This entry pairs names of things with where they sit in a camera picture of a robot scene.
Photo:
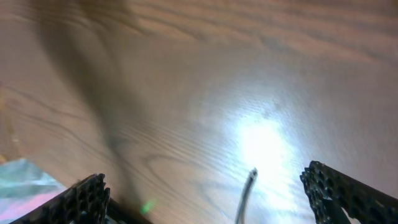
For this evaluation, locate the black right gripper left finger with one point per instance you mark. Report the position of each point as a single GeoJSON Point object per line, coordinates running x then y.
{"type": "Point", "coordinates": [85, 202]}

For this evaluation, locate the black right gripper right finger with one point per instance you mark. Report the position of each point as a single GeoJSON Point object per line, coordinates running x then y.
{"type": "Point", "coordinates": [337, 198]}

